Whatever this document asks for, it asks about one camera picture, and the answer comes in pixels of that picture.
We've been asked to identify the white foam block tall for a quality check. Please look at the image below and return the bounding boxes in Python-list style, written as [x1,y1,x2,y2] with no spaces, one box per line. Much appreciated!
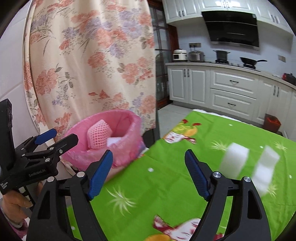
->
[251,146,280,197]

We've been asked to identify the pink foam fruit net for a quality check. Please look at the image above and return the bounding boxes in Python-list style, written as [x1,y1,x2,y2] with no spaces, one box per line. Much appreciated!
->
[87,120,112,150]

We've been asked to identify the pink-bagged trash bin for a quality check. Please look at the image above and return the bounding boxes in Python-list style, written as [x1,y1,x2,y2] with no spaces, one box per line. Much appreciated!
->
[62,109,145,171]

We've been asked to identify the red floor trash bin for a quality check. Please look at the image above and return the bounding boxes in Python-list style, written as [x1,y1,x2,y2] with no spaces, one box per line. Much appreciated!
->
[262,113,281,133]

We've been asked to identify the white lower kitchen cabinets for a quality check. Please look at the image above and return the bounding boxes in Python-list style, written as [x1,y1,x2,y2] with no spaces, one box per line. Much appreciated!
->
[167,62,295,141]

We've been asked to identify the white kitchen cabinets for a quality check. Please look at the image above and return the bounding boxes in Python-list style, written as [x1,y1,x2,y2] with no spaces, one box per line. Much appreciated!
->
[167,62,295,141]
[163,0,292,34]

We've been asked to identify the white upper kitchen cabinets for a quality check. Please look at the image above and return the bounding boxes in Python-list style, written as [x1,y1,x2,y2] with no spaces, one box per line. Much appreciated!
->
[163,0,292,34]

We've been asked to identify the left hand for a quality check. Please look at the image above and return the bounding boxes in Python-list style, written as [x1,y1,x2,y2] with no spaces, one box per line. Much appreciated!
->
[1,190,33,224]

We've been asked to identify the green cartoon tablecloth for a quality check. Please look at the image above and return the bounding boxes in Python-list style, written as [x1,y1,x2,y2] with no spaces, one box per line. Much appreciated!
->
[91,111,295,240]

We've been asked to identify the floral curtain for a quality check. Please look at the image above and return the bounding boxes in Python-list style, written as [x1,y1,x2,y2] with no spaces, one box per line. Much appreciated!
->
[23,1,157,139]

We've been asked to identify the red black casserole pot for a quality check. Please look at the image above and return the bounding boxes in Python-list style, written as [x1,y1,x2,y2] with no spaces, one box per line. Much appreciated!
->
[282,73,296,85]

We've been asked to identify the black frying pan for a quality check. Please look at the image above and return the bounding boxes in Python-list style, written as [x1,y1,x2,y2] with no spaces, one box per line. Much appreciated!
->
[240,57,267,69]

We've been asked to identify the white rice cooker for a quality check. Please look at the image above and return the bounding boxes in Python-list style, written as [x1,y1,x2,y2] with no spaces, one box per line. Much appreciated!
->
[173,49,187,62]

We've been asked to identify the dark wood glass door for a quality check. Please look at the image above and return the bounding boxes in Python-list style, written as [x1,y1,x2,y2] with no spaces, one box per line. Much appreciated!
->
[148,1,179,109]

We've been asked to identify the black stock pot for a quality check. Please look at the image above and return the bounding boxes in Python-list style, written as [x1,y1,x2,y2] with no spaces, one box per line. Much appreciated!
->
[214,50,230,64]

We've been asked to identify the steel pressure cooker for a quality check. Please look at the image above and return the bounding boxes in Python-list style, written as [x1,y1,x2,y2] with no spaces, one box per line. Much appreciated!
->
[188,51,205,62]

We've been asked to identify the black range hood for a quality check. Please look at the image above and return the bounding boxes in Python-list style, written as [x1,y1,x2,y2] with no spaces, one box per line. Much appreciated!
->
[202,11,259,50]

